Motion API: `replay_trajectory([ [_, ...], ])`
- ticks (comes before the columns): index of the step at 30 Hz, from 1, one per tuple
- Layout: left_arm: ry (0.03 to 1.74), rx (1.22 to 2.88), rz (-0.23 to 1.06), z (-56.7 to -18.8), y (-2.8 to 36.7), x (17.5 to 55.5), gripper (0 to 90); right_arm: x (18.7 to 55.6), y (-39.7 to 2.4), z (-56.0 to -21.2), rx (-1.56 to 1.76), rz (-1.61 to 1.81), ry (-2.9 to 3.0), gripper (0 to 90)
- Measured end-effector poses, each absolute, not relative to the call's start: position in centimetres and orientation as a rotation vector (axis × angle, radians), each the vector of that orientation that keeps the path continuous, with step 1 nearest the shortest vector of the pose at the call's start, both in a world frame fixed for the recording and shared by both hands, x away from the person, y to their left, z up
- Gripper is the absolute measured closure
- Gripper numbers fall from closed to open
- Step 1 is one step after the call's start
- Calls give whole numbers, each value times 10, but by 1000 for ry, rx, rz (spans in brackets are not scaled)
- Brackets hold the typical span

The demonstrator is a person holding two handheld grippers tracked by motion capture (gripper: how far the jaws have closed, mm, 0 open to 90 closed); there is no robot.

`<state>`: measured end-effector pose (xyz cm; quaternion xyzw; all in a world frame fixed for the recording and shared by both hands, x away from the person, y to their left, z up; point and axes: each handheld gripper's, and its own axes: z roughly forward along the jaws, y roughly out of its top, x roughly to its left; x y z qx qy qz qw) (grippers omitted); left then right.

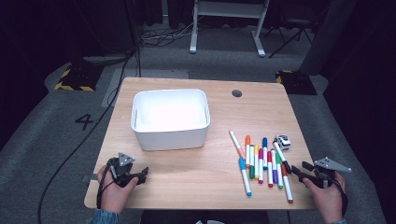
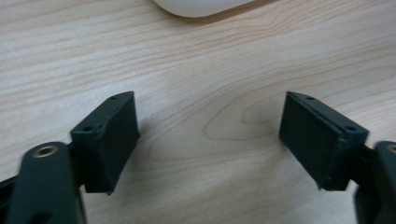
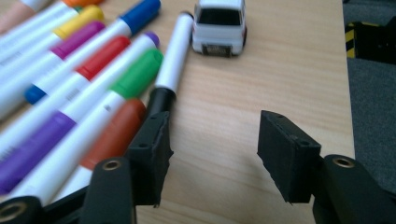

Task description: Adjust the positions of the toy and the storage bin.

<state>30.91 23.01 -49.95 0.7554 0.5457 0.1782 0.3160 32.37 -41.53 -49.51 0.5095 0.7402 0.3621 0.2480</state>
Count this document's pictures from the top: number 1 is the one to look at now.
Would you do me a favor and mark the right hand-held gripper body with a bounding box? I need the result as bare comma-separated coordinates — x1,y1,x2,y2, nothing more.
309,156,353,189

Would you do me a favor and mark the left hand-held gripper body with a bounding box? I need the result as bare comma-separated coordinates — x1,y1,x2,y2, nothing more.
106,152,138,189

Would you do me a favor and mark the orange-red marker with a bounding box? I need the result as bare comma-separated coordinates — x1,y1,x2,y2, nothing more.
280,163,294,204

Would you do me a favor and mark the black marker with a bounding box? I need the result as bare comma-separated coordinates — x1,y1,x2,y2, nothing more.
272,141,292,175

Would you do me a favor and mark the purple marker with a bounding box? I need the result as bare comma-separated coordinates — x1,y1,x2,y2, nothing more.
270,147,279,185

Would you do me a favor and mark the bright green marker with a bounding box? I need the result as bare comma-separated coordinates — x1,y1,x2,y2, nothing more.
275,152,285,190

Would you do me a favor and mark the red marker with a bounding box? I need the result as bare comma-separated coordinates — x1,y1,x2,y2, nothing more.
266,150,275,189

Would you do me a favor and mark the white plastic storage box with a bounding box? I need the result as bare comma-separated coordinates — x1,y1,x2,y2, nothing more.
130,88,211,152

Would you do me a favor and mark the dark blue marker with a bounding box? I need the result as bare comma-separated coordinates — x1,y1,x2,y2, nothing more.
262,136,269,171

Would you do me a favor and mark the dark green marker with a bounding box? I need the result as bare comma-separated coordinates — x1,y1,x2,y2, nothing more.
248,144,256,180

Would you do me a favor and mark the yellow marker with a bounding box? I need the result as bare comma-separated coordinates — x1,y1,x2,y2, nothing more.
253,143,261,180

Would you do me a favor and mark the light blue marker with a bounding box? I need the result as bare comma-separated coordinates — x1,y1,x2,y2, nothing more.
238,157,253,198

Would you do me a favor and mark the orange marker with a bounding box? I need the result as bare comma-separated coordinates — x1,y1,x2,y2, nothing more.
244,134,252,170

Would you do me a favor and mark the salmon pink marker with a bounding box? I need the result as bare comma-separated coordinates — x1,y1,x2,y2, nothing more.
229,130,247,160

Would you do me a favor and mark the person's left hand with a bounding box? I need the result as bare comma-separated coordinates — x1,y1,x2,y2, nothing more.
96,165,139,215

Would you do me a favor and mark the person's right hand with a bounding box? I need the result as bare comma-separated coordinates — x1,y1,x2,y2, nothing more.
303,174,347,223

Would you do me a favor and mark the small white toy car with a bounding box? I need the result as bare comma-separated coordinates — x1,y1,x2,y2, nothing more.
274,133,292,152

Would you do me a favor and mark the black seat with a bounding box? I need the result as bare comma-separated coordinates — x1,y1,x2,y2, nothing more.
139,209,271,224

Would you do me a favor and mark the black yellow striped floor base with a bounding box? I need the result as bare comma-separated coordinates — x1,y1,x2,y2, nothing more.
275,69,318,96
53,62,106,92

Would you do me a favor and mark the small grey white object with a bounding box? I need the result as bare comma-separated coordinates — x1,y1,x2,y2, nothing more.
195,218,226,224

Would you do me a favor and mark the grey stand base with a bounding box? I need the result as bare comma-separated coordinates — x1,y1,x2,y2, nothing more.
82,53,134,66

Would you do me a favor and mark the grey padded column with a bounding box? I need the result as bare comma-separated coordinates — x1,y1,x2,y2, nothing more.
299,0,358,77

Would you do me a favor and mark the black folding stand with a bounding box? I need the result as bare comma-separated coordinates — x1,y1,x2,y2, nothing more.
264,12,316,59

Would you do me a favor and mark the black wrist strap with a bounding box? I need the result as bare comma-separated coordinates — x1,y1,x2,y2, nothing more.
334,178,349,217
96,158,119,209

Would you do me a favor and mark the long black floor cable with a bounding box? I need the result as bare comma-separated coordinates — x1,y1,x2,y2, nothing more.
36,46,139,224

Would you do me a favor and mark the bundle of floor cables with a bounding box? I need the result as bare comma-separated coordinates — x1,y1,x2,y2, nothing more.
138,18,195,48

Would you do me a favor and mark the white desk frame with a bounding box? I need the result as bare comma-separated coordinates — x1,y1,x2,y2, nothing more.
189,0,271,58

